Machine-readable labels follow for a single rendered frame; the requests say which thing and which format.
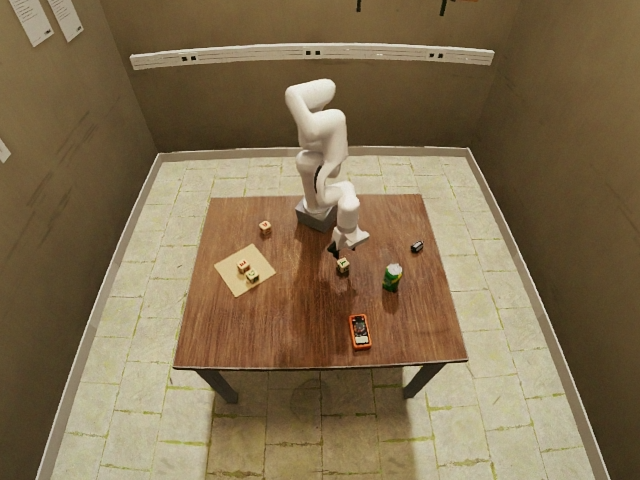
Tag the tan square mat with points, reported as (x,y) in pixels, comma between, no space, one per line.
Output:
(235,280)

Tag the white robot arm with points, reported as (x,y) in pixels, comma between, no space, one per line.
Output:
(320,158)

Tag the green drink can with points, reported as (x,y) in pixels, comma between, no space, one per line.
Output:
(392,277)

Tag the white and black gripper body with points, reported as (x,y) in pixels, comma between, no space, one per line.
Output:
(339,238)

